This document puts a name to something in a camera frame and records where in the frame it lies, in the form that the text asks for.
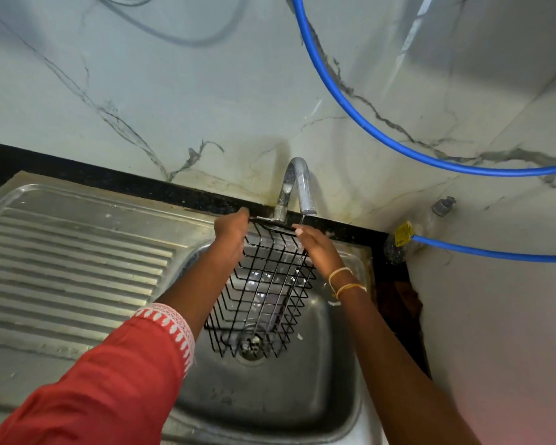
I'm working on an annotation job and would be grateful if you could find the person's left hand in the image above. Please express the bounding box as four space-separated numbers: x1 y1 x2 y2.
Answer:
213 207 250 265

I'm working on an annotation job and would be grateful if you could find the person's right hand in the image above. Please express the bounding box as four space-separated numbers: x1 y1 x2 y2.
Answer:
293 223 345 279

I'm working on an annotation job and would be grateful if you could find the black wire basket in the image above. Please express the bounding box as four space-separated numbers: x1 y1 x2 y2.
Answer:
204 217 318 358

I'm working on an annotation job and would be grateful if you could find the person's right forearm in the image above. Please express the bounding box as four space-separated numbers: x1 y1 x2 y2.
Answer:
328 268 482 445

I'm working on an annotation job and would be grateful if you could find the person's left forearm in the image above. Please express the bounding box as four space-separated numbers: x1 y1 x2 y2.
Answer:
154 239 244 340

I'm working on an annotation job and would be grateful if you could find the chrome sink faucet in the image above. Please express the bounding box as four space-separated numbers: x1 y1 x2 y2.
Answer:
273 157 317 223

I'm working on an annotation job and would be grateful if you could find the gold bangle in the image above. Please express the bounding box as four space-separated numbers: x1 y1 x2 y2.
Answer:
335 283 368 300
328 267 354 295

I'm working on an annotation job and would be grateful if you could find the stainless steel sink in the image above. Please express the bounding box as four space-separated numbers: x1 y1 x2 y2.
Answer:
0 171 390 445

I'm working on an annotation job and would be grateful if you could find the sink drain strainer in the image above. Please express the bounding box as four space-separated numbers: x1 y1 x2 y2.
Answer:
235 331 268 366

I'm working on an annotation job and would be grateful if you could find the red sleeve with white trim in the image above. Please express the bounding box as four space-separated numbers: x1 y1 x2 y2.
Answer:
0 303 196 445

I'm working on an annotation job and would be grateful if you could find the yellow hose connector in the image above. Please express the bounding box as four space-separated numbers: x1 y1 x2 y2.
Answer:
394 222 415 247

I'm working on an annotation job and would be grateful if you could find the blue water hose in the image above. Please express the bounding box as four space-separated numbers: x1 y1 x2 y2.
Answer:
291 0 556 177

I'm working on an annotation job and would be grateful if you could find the grey wall valve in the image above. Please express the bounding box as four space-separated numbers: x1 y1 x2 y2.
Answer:
432 196 457 217

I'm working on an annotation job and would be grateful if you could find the thin blue hose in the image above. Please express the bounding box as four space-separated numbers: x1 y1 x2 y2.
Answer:
411 235 556 264

